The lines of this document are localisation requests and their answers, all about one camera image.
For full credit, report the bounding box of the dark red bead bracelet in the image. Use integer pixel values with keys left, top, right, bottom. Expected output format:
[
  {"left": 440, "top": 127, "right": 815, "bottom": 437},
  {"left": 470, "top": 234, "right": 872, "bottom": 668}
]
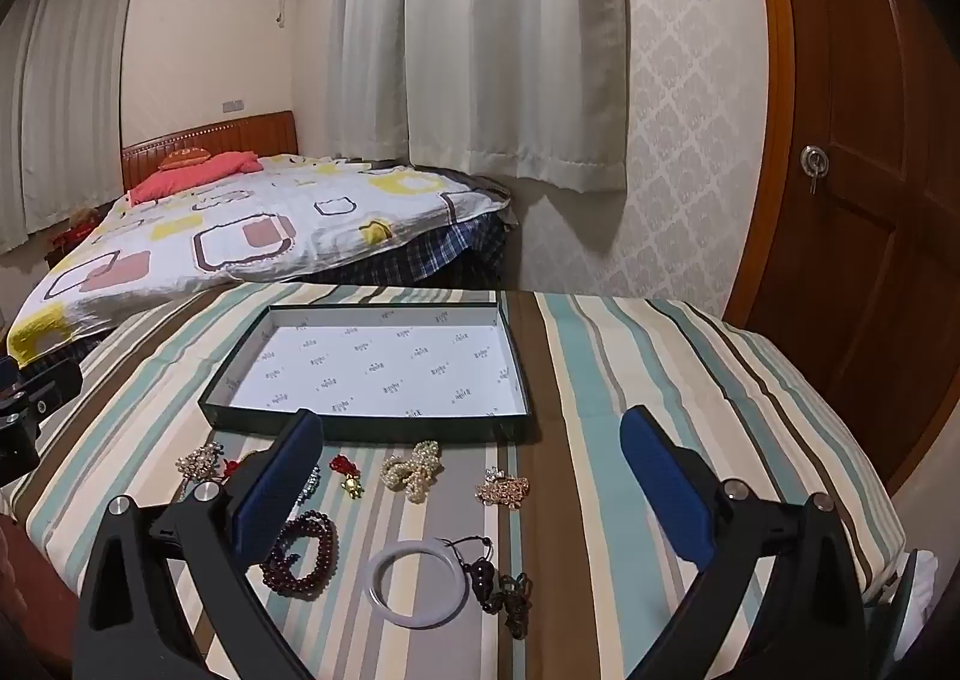
[{"left": 261, "top": 510, "right": 340, "bottom": 595}]

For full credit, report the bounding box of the rose gold brooch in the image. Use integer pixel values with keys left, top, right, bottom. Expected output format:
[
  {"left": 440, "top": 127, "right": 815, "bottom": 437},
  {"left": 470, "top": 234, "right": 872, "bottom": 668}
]
[{"left": 475, "top": 467, "right": 530, "bottom": 509}]

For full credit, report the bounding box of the orange wooden headboard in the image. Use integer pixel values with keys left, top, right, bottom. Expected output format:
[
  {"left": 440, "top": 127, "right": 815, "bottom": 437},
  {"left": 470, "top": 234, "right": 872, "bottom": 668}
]
[{"left": 120, "top": 110, "right": 301, "bottom": 190}]

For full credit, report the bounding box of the red and gold charm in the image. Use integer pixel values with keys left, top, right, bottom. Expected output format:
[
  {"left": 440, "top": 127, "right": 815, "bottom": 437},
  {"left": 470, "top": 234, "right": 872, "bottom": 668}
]
[{"left": 330, "top": 455, "right": 366, "bottom": 502}]

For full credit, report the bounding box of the red pillow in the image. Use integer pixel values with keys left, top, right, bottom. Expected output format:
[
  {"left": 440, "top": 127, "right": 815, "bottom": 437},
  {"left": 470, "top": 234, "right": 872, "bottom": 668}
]
[{"left": 126, "top": 151, "right": 263, "bottom": 207}]

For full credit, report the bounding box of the white wide curtain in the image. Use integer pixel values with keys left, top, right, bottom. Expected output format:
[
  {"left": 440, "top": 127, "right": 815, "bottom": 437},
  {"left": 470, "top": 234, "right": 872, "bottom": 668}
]
[{"left": 324, "top": 0, "right": 629, "bottom": 196}]

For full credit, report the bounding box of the white window curtain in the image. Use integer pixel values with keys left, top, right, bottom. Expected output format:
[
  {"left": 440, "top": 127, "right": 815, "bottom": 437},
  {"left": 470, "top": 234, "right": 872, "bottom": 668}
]
[{"left": 0, "top": 0, "right": 145, "bottom": 258}]

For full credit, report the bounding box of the dark green box tray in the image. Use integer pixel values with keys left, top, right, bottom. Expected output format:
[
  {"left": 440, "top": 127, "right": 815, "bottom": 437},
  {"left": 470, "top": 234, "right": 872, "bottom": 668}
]
[{"left": 199, "top": 302, "right": 535, "bottom": 445}]

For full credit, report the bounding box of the brown wooden door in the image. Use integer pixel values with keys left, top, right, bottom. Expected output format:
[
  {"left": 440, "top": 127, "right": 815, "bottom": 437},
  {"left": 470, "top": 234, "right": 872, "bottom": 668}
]
[{"left": 721, "top": 0, "right": 960, "bottom": 495}]

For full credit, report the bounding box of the dark bead pendant with cord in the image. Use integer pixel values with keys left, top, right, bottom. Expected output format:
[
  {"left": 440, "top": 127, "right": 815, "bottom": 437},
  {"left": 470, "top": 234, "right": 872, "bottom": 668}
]
[{"left": 441, "top": 535, "right": 535, "bottom": 641}]

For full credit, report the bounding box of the pearl bracelet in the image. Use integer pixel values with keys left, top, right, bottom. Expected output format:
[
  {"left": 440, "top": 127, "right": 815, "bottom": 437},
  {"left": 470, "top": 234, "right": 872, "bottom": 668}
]
[{"left": 379, "top": 441, "right": 444, "bottom": 503}]

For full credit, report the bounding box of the striped bed sheet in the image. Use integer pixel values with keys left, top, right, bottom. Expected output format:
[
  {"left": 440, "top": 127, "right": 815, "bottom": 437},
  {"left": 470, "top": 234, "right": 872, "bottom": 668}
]
[{"left": 0, "top": 282, "right": 910, "bottom": 680}]

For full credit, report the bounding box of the white jade bangle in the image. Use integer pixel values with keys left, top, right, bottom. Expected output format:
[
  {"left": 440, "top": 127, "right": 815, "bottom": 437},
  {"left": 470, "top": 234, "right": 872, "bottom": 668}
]
[{"left": 364, "top": 541, "right": 473, "bottom": 626}]

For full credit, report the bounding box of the blue plaid sheet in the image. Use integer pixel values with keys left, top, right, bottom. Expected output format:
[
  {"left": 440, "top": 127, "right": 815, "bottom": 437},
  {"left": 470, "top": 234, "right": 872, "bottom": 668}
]
[{"left": 315, "top": 211, "right": 520, "bottom": 289}]

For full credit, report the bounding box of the metal door handle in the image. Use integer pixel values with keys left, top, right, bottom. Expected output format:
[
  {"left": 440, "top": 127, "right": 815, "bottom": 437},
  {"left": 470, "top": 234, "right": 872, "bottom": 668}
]
[{"left": 798, "top": 144, "right": 829, "bottom": 196}]

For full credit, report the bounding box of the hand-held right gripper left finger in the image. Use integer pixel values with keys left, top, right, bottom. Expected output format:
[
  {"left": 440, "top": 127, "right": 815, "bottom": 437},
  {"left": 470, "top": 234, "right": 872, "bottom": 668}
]
[{"left": 71, "top": 408, "right": 323, "bottom": 680}]

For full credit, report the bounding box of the white patterned quilt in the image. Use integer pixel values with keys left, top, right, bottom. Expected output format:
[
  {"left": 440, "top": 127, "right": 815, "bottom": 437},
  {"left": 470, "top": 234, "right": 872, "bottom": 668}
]
[{"left": 6, "top": 153, "right": 515, "bottom": 352}]

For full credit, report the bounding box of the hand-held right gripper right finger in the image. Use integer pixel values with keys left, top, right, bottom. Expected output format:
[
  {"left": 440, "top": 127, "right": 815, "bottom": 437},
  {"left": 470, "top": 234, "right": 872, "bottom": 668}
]
[{"left": 621, "top": 405, "right": 871, "bottom": 680}]

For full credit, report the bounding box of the red patterned cushion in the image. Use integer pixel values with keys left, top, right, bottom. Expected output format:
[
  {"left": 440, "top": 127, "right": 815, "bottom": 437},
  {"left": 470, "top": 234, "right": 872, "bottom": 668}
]
[{"left": 158, "top": 146, "right": 212, "bottom": 172}]

